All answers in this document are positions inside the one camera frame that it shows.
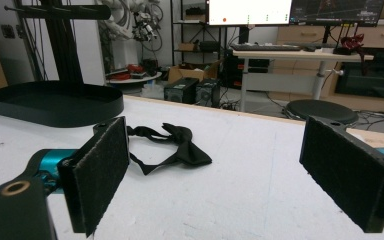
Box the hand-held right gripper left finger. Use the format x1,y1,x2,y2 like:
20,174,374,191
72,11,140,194
57,116,131,238

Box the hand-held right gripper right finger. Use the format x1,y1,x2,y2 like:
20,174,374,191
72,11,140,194
299,115,384,234

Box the black stand with oval tray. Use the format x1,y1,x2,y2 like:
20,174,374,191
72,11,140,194
0,0,125,128

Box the black bow tie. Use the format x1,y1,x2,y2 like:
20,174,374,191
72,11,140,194
126,122,213,176

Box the black round stool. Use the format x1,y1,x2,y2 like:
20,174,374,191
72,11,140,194
285,99,360,125

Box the round white side table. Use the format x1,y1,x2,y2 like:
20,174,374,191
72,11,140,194
105,71,163,95

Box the beige height-adjustable desk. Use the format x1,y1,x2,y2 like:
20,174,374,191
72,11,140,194
231,48,375,113

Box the black computer case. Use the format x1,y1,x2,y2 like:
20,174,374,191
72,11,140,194
163,77,200,105
195,78,221,109

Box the red and black device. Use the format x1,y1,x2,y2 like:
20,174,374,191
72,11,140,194
333,33,366,56

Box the brown cardboard box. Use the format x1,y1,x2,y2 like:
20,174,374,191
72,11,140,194
167,59,223,84

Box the black keyboard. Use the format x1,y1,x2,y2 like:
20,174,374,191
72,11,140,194
229,43,303,52

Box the dark-screen monitor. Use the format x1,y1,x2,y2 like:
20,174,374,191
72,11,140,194
289,0,384,28

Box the black metal shelf rack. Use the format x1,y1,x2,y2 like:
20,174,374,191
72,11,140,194
170,0,228,68

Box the white-screen monitor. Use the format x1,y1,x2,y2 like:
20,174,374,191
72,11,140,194
206,0,293,27

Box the black floor cables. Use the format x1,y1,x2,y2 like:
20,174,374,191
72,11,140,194
346,109,384,132

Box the white robot arm with cables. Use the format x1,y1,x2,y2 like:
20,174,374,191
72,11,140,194
96,0,164,43

